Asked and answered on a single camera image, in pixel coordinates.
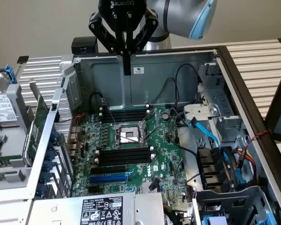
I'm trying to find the black braided wire bundle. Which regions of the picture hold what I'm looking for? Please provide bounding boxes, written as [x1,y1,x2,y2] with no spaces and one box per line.
[163,202,195,225]

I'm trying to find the open PC case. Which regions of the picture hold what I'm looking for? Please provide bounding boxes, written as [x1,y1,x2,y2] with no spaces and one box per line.
[25,45,281,225]

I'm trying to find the thin metal locking lever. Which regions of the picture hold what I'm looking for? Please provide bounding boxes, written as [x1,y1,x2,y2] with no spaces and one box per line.
[116,133,141,143]
[106,103,118,126]

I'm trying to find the light blue disk wire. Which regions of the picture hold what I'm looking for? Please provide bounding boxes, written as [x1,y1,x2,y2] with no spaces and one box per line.
[189,118,223,152]

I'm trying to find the white case sticker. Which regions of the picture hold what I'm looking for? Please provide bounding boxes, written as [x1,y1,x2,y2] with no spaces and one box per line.
[131,65,146,75]

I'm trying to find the silver finned heat sink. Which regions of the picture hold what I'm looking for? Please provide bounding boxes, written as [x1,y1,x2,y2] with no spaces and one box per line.
[141,181,155,194]

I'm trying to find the green graphics card silver bracket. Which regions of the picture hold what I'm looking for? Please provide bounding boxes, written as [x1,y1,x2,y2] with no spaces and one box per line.
[22,78,51,167]

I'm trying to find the silver hard disk white label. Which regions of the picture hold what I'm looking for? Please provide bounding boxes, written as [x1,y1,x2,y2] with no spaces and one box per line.
[0,71,19,128]

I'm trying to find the silver metal disk bay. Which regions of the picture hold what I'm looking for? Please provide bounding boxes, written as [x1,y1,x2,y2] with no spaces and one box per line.
[198,61,245,145]

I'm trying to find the blue disk rail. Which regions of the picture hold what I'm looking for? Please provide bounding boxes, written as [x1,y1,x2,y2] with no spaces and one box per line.
[4,63,17,84]

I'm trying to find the yellow red power wire bundle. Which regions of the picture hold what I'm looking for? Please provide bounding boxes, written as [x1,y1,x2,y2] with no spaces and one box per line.
[233,146,259,187]

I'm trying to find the grey perforated disk bay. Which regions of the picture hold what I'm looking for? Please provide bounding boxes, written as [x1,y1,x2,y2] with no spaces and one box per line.
[193,186,281,225]

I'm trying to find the RAM slot white latches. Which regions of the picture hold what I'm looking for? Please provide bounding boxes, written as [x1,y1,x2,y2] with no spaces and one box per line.
[93,152,155,167]
[98,104,151,114]
[95,145,155,160]
[98,109,151,120]

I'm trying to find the black wire low loop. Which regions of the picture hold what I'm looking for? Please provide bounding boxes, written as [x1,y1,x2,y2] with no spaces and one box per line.
[151,77,177,105]

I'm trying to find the CPU socket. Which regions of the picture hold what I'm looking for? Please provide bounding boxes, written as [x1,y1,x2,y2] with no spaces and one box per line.
[111,121,148,149]

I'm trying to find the blue expansion slot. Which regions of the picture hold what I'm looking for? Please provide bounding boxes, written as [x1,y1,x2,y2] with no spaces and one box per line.
[89,174,128,185]

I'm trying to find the thick black wire short loop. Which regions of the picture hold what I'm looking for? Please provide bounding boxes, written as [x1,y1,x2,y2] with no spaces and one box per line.
[89,92,107,108]

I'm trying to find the silver power supply with label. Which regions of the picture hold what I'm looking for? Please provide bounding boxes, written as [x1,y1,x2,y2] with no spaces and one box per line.
[28,191,166,225]

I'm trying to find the red black twisted wire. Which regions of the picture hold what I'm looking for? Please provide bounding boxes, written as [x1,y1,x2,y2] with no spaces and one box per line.
[58,112,87,124]
[248,129,272,147]

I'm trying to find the black wire tall loop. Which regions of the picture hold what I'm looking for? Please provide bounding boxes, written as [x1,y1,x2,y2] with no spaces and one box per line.
[174,63,200,105]

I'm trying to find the grey plastic disk bracket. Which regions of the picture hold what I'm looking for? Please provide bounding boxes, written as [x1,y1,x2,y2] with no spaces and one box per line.
[184,104,221,129]

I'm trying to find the long black expansion slot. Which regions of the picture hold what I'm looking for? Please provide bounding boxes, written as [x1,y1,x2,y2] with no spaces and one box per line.
[90,165,127,177]

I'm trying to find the black box with port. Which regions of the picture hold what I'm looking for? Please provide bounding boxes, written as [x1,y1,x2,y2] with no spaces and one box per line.
[71,36,99,55]

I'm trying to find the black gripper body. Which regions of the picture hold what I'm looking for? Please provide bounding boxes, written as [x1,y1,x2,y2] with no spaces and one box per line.
[98,0,148,32]

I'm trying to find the blue plastic bay clip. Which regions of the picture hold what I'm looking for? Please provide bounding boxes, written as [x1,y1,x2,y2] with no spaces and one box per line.
[201,215,228,225]
[266,210,279,225]

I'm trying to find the green motherboard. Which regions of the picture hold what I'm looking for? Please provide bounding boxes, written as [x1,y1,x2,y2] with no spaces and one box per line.
[71,106,195,213]

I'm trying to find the blue plastic bay latch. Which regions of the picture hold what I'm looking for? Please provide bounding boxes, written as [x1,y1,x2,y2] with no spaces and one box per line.
[234,164,247,188]

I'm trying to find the grey parts rack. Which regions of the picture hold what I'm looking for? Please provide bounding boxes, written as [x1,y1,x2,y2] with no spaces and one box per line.
[0,67,42,207]

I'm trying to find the black wire plug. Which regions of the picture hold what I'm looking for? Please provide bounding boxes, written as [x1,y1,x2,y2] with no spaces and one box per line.
[149,177,160,192]

